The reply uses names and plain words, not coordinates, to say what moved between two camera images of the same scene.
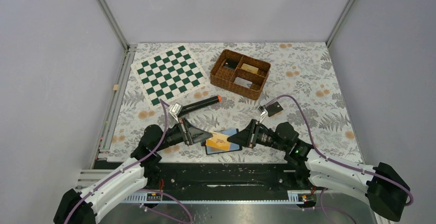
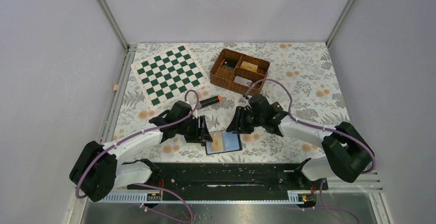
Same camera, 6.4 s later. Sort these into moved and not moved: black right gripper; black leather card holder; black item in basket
Moved: black right gripper
Not moved: black leather card holder; black item in basket
